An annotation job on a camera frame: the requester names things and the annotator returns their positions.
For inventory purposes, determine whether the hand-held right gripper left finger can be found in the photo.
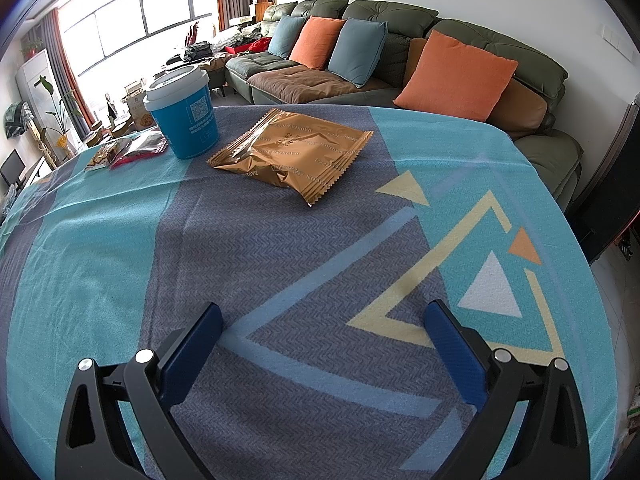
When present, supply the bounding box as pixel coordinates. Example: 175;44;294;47
55;302;223;480

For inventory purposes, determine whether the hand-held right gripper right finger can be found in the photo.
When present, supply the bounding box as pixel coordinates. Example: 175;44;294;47
424;299;591;480

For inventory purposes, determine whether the gold foil packet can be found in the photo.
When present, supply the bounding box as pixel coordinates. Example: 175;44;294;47
207;108;375;207

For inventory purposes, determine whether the teal and grey tablecloth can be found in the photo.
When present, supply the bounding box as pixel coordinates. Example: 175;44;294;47
0;102;618;480

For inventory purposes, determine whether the green sofa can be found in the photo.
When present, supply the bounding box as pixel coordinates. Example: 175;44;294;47
225;0;583;211

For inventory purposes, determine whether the red clear packet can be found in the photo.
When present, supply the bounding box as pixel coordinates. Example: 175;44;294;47
109;132;168;170

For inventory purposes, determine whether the brown nut snack packet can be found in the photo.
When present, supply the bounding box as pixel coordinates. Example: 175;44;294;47
84;141;132;173

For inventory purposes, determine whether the black cabinet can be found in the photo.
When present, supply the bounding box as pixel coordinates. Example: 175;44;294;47
570;92;640;266

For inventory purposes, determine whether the blue paper cup white lid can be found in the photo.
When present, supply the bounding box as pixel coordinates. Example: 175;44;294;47
144;64;220;160

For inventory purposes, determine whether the black monitor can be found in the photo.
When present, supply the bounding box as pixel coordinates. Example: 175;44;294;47
0;152;26;188

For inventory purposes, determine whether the orange cushion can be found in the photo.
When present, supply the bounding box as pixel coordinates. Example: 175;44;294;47
289;16;347;71
393;30;519;123

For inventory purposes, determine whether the tall green houseplant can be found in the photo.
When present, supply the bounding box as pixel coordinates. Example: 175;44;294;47
37;75;81;156

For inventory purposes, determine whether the dark green hanging bag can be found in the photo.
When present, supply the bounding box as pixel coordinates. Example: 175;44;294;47
2;101;34;139

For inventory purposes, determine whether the brown sofa seat pad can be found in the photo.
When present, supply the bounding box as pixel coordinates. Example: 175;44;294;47
247;66;362;102

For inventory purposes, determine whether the white standing air conditioner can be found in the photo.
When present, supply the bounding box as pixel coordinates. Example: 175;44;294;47
15;51;64;161

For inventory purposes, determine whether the pile of clothes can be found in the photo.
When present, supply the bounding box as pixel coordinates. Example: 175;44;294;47
182;30;261;62

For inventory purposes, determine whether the orange and grey curtain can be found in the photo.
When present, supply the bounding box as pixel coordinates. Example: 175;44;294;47
42;10;94;127

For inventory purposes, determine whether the blue cushion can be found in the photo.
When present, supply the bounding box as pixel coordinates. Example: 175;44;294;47
267;15;307;59
327;18;389;88

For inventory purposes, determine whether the large window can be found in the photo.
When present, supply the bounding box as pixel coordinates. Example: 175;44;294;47
57;0;221;126

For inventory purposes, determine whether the white wall switch plate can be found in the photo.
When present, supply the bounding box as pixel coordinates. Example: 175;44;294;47
602;25;631;56

